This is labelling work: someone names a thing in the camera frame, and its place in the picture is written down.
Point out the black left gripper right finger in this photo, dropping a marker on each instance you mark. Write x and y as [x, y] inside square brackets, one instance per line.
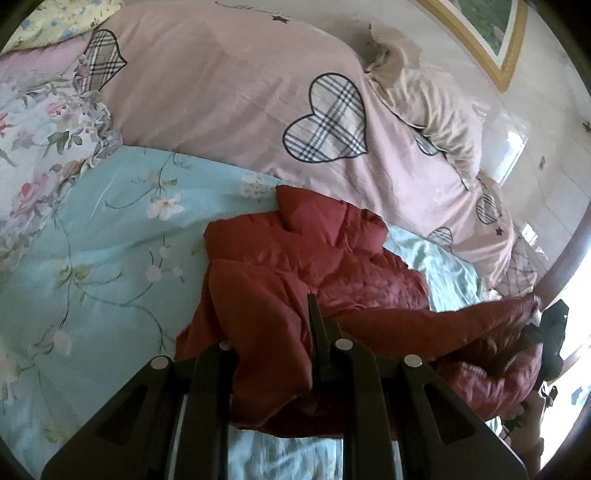
[398, 418]

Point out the yellow floral pillow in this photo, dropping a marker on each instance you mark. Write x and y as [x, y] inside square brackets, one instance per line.
[55, 21]

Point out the pink duvet with plaid hearts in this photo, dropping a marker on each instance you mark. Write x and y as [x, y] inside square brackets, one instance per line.
[283, 98]

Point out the red quilted puffer coat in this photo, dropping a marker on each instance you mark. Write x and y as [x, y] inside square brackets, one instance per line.
[263, 267]

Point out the gold framed wall picture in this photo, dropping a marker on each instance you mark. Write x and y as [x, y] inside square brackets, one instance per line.
[492, 31]

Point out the light blue floral bedsheet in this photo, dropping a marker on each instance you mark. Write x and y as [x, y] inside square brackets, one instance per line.
[113, 278]

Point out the person's hand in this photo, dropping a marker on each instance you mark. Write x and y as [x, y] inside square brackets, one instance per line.
[525, 440]

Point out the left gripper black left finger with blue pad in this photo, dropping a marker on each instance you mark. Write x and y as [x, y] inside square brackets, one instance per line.
[170, 421]

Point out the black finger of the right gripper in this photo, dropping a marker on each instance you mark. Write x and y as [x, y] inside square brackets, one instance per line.
[551, 332]

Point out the beige ruffled pillow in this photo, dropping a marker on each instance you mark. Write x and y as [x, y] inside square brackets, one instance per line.
[427, 99]

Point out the white floral ruffled quilt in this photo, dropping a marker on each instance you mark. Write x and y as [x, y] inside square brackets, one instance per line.
[52, 131]

